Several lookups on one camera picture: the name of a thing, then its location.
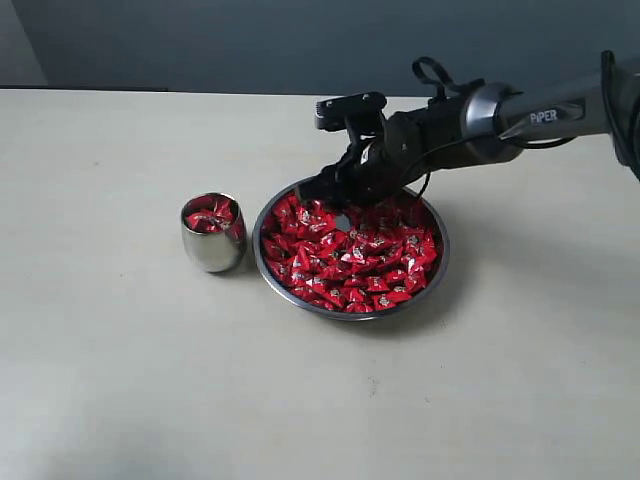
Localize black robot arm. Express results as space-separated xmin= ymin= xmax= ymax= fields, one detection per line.
xmin=295 ymin=50 xmax=639 ymax=207

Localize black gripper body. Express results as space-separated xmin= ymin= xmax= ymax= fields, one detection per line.
xmin=335 ymin=137 xmax=425 ymax=203

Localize red candy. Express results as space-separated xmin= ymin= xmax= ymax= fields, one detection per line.
xmin=183 ymin=194 xmax=236 ymax=234
xmin=262 ymin=237 xmax=289 ymax=261
xmin=321 ymin=288 xmax=347 ymax=310
xmin=372 ymin=292 xmax=399 ymax=311

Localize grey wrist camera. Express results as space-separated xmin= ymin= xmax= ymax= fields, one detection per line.
xmin=314 ymin=91 xmax=387 ymax=135

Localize black cable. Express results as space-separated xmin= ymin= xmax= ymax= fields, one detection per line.
xmin=409 ymin=56 xmax=640 ymax=199

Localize stainless steel cup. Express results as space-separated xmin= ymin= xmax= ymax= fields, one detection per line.
xmin=180 ymin=192 xmax=247 ymax=273

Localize stainless steel bowl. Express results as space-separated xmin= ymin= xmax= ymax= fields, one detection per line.
xmin=252 ymin=184 xmax=450 ymax=322

